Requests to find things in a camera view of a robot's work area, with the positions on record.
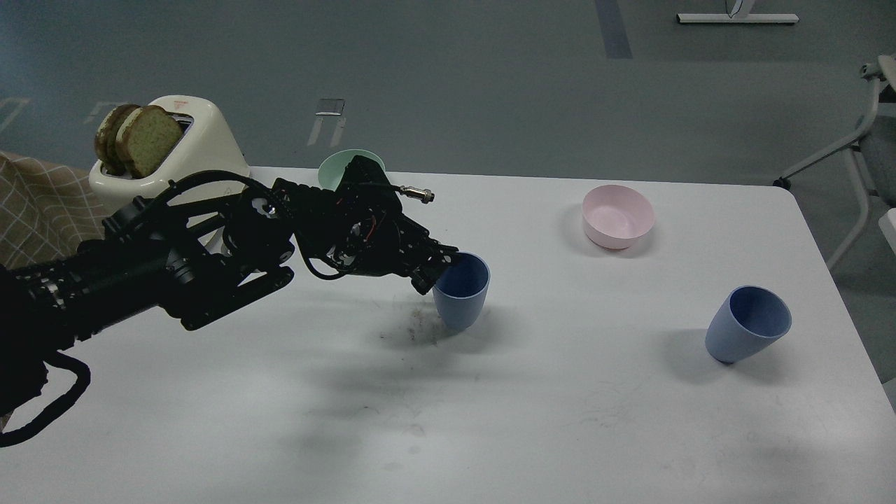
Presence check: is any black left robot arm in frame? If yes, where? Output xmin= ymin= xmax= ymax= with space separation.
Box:
xmin=2 ymin=155 xmax=460 ymax=447

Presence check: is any blue cup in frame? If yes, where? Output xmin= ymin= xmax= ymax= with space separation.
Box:
xmin=434 ymin=253 xmax=491 ymax=330
xmin=704 ymin=285 xmax=792 ymax=364

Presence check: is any bread slice back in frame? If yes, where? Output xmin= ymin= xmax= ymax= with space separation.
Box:
xmin=94 ymin=104 xmax=141 ymax=176

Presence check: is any white desk leg base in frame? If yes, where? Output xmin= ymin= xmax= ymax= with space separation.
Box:
xmin=675 ymin=1 xmax=800 ymax=26

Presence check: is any green bowl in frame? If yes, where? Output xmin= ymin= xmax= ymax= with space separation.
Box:
xmin=317 ymin=149 xmax=385 ymax=190

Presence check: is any pink bowl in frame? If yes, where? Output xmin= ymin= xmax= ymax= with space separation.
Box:
xmin=580 ymin=184 xmax=656 ymax=250

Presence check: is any bread slice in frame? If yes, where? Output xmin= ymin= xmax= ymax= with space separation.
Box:
xmin=114 ymin=105 xmax=183 ymax=179
xmin=94 ymin=104 xmax=141 ymax=176

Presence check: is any bread slice front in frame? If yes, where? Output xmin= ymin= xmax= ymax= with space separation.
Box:
xmin=114 ymin=105 xmax=183 ymax=179

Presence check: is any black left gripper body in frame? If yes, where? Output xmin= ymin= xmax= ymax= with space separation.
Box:
xmin=308 ymin=156 xmax=430 ymax=279

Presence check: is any cream toaster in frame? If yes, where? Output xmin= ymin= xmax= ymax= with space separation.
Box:
xmin=87 ymin=94 xmax=250 ymax=213

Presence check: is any grey floor socket plate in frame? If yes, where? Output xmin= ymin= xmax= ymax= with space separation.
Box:
xmin=314 ymin=98 xmax=346 ymax=117

